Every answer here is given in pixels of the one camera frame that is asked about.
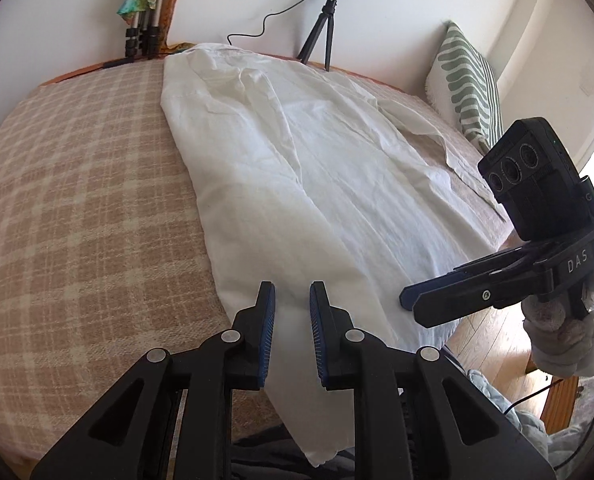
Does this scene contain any dark cloth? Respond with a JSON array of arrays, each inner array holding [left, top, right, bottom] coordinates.
[[229, 425, 368, 480]]

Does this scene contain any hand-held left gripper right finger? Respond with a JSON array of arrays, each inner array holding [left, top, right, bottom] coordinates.
[[309, 281, 558, 480]]

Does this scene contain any grey blue cloth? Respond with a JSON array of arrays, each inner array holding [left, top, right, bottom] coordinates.
[[442, 355, 552, 461]]

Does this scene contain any white shirt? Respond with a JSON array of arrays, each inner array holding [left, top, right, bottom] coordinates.
[[159, 42, 510, 468]]

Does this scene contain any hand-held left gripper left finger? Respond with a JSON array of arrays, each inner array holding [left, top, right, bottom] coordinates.
[[30, 281, 278, 480]]

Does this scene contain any orange floral bed sheet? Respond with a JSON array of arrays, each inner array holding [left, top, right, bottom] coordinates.
[[40, 42, 428, 106]]

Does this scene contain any folded light stand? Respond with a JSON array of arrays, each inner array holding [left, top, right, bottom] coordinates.
[[102, 0, 165, 70]]

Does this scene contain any wooden post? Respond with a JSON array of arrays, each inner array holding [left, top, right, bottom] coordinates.
[[159, 0, 185, 53]]

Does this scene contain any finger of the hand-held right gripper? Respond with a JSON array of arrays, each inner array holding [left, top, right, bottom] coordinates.
[[399, 240, 554, 312], [413, 262, 572, 329]]

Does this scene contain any beige plaid blanket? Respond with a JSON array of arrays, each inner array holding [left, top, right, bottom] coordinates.
[[0, 57, 518, 466]]

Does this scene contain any black ring light cable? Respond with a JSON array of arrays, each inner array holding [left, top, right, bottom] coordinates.
[[227, 0, 328, 47]]

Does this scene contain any green patterned white pillow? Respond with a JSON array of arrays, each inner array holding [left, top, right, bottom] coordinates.
[[425, 21, 502, 153]]

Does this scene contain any black tabletop tripod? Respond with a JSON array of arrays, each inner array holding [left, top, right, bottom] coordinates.
[[297, 0, 340, 72]]

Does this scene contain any person's right hand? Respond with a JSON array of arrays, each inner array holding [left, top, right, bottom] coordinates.
[[522, 262, 594, 376]]

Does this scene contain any wooden furniture panel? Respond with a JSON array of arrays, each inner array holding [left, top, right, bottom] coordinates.
[[527, 355, 592, 436]]

